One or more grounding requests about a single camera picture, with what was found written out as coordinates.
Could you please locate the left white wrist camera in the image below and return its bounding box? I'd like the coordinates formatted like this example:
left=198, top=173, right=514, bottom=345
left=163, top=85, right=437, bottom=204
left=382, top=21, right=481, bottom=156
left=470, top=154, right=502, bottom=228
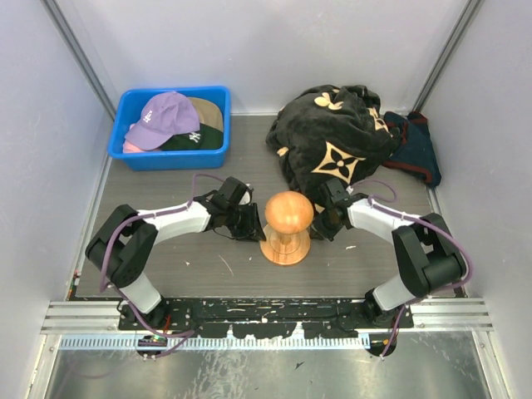
left=239, top=184, right=254, bottom=205

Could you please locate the purple cable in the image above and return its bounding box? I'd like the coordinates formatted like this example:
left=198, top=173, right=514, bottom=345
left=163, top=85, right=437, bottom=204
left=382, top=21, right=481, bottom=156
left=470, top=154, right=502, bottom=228
left=98, top=173, right=254, bottom=359
left=351, top=179, right=474, bottom=358

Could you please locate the purple LA cap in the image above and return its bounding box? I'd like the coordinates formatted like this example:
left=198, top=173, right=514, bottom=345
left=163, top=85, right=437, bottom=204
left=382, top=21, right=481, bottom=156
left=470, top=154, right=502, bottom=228
left=125, top=91, right=200, bottom=152

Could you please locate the black floral blanket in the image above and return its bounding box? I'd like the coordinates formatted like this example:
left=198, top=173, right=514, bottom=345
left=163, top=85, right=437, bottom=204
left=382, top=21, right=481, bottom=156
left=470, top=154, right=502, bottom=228
left=265, top=85, right=401, bottom=206

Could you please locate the blue plastic bin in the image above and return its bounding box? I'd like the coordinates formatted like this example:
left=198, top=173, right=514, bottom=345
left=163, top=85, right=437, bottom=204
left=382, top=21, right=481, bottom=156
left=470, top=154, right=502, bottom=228
left=107, top=86, right=231, bottom=171

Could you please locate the wooden hat stand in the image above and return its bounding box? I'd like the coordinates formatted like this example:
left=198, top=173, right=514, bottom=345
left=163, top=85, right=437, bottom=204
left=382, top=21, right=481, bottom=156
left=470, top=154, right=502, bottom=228
left=260, top=191, right=314, bottom=266

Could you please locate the pink cap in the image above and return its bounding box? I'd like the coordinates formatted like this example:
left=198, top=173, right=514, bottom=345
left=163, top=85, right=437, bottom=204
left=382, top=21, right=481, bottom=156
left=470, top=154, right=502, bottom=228
left=122, top=140, right=145, bottom=154

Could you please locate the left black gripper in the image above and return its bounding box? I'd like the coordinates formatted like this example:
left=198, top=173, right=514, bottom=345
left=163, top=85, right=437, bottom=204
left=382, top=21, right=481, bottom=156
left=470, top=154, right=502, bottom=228
left=225, top=202, right=268, bottom=244

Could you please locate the green NY cap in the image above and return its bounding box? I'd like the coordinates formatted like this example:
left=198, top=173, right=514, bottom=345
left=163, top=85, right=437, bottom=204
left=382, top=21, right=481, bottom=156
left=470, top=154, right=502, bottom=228
left=160, top=124, right=224, bottom=151

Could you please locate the beige cap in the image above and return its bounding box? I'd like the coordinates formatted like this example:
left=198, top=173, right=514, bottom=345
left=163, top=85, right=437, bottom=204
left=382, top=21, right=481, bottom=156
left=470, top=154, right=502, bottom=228
left=189, top=97, right=224, bottom=131

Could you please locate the navy cloth red trim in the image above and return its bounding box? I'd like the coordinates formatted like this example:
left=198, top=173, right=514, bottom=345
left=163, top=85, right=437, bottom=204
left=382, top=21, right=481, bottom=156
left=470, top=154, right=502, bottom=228
left=383, top=111, right=441, bottom=189

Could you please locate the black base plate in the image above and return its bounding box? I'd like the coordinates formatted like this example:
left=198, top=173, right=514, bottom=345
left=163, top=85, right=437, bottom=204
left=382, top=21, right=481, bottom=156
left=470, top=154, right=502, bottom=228
left=118, top=297, right=416, bottom=340

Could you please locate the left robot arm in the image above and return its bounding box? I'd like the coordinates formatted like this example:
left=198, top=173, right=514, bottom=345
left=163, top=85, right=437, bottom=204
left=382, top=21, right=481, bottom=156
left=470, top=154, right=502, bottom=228
left=85, top=177, right=265, bottom=329

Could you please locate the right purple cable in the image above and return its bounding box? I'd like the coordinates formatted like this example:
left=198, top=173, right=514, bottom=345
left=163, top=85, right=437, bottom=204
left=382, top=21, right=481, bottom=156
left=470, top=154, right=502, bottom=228
left=351, top=179, right=474, bottom=358

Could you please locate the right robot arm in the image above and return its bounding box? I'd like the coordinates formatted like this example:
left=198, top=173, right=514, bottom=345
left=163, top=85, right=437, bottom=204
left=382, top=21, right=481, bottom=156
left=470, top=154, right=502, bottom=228
left=312, top=178, right=468, bottom=328

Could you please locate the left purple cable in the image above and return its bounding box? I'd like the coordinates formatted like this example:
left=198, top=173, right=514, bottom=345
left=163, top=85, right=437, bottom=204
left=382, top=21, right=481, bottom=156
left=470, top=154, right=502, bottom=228
left=98, top=173, right=254, bottom=359

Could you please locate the white slotted cable duct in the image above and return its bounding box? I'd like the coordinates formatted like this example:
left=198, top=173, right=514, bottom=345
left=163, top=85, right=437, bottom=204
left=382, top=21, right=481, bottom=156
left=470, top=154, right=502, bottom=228
left=58, top=333, right=371, bottom=351

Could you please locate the aluminium front rail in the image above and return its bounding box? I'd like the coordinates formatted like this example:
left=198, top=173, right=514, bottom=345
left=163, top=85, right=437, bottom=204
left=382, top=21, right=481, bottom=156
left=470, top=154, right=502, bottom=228
left=41, top=298, right=494, bottom=334

